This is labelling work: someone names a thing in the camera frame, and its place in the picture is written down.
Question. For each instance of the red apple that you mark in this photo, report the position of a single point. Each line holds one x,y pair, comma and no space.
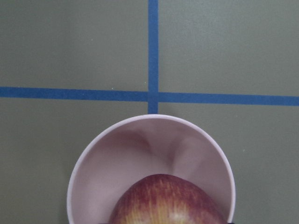
165,199

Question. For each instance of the pink bowl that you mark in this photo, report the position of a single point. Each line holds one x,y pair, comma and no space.
140,146

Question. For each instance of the blue tape line crosswise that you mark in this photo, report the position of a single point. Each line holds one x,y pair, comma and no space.
143,96

